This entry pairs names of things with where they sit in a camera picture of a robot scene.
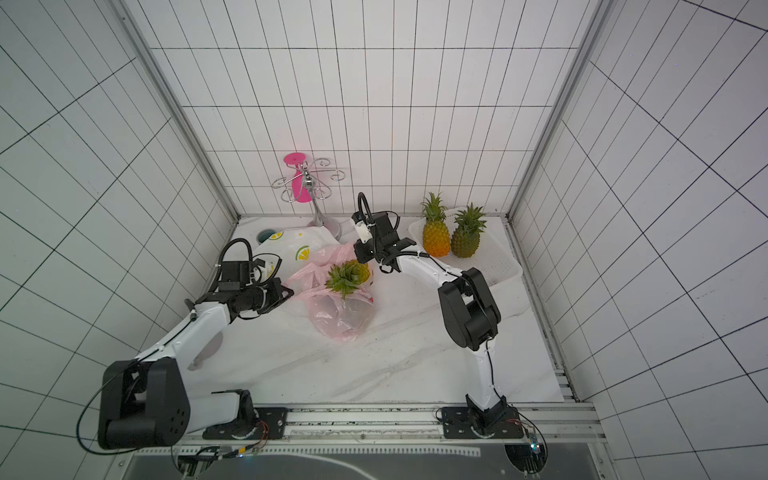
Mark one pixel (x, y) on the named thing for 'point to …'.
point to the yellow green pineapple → (466, 239)
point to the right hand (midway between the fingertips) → (361, 236)
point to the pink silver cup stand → (310, 178)
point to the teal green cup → (264, 235)
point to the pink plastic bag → (340, 318)
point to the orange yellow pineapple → (436, 237)
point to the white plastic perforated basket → (496, 260)
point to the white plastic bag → (283, 251)
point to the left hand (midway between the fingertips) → (292, 295)
